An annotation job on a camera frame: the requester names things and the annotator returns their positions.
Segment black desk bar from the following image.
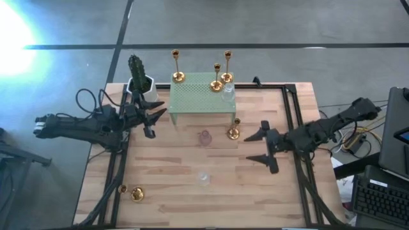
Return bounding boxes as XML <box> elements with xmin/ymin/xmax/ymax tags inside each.
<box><xmin>333</xmin><ymin>152</ymin><xmax>382</xmax><ymax>180</ymax></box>

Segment small blue-screen device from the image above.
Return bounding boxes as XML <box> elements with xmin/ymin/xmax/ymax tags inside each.
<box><xmin>392</xmin><ymin>126</ymin><xmax>409</xmax><ymax>145</ymax></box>

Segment black power adapter box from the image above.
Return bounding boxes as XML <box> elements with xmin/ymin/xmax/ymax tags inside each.
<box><xmin>350</xmin><ymin>133</ymin><xmax>368</xmax><ymax>153</ymax></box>

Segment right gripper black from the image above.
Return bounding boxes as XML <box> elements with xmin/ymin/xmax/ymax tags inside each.
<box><xmin>243</xmin><ymin>120</ymin><xmax>289</xmax><ymax>175</ymax></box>

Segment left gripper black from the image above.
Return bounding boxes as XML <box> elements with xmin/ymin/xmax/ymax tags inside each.
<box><xmin>123</xmin><ymin>91</ymin><xmax>168</xmax><ymax>139</ymax></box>

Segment tall brass candlestick holder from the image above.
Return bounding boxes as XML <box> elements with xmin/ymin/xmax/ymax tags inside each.
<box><xmin>118</xmin><ymin>184</ymin><xmax>145</xmax><ymax>203</ymax></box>
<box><xmin>220</xmin><ymin>50</ymin><xmax>234</xmax><ymax>84</ymax></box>
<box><xmin>171</xmin><ymin>49</ymin><xmax>187</xmax><ymax>84</ymax></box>

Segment short brass candlestick holder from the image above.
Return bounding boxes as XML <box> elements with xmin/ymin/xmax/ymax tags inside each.
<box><xmin>227</xmin><ymin>118</ymin><xmax>242</xmax><ymax>141</ymax></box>

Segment black stand frame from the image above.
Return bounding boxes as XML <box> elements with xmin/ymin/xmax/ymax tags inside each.
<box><xmin>0</xmin><ymin>126</ymin><xmax>52</xmax><ymax>230</ymax></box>

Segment white hexagonal plant pot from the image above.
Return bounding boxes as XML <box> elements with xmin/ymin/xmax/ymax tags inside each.
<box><xmin>125</xmin><ymin>74</ymin><xmax>159</xmax><ymax>102</ymax></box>

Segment clear ribbed glass candle holder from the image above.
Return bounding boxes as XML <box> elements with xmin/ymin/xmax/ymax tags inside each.
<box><xmin>196</xmin><ymin>171</ymin><xmax>212</xmax><ymax>188</ymax></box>
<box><xmin>220</xmin><ymin>82</ymin><xmax>236</xmax><ymax>104</ymax></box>

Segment medium brass candlestick holder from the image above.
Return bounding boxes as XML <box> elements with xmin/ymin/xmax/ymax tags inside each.
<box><xmin>210</xmin><ymin>63</ymin><xmax>224</xmax><ymax>93</ymax></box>

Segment flat computer monitor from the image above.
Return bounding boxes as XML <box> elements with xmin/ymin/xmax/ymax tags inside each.
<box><xmin>378</xmin><ymin>86</ymin><xmax>409</xmax><ymax>180</ymax></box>

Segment green perforated metal shelf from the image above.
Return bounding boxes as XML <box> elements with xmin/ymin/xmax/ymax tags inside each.
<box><xmin>167</xmin><ymin>72</ymin><xmax>238</xmax><ymax>126</ymax></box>

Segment white paper pile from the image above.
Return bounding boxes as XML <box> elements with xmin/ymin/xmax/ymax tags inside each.
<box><xmin>330</xmin><ymin>156</ymin><xmax>356</xmax><ymax>208</ymax></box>

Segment black computer keyboard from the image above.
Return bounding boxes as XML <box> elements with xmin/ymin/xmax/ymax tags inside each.
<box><xmin>351</xmin><ymin>174</ymin><xmax>409</xmax><ymax>229</ymax></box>

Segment pink ribbed glass candle holder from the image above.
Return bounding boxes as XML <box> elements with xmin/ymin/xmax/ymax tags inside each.
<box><xmin>199</xmin><ymin>129</ymin><xmax>213</xmax><ymax>148</ymax></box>

